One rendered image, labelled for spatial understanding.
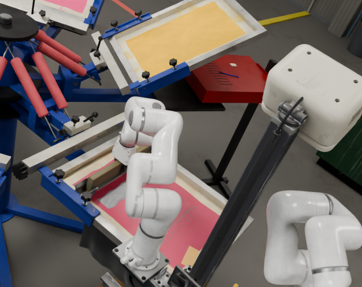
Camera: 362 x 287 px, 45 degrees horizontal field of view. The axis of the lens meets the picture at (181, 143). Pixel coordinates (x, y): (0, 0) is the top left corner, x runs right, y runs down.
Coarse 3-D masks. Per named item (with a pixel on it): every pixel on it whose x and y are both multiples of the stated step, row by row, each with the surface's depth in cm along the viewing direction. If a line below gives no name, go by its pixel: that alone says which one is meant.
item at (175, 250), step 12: (120, 180) 205; (96, 192) 194; (96, 204) 189; (120, 204) 193; (120, 216) 188; (132, 228) 185; (180, 240) 188; (192, 240) 190; (168, 252) 181; (180, 252) 183; (168, 264) 177; (180, 264) 179
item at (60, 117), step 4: (60, 112) 216; (52, 116) 212; (56, 116) 213; (60, 116) 214; (64, 116) 214; (52, 120) 213; (56, 120) 211; (60, 120) 211; (64, 120) 212; (68, 120) 213; (52, 124) 214; (56, 124) 213; (60, 124) 211; (80, 132) 209; (68, 136) 211; (72, 136) 209
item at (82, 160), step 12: (108, 144) 216; (84, 156) 205; (96, 156) 209; (60, 168) 194; (72, 168) 197; (180, 168) 219; (192, 180) 215; (204, 192) 214; (216, 192) 214; (216, 204) 212; (96, 216) 180; (108, 228) 177; (120, 240) 174
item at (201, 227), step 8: (112, 160) 214; (152, 184) 209; (160, 184) 211; (168, 184) 213; (176, 184) 214; (184, 192) 212; (192, 200) 209; (200, 208) 207; (208, 208) 208; (200, 216) 203; (208, 216) 204; (216, 216) 206; (192, 224) 197; (200, 224) 199; (208, 224) 200; (192, 232) 194; (200, 232) 195; (208, 232) 197; (200, 240) 192
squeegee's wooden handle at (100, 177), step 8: (136, 152) 207; (144, 152) 213; (104, 168) 192; (112, 168) 194; (120, 168) 200; (96, 176) 187; (104, 176) 191; (112, 176) 198; (88, 184) 188; (96, 184) 190
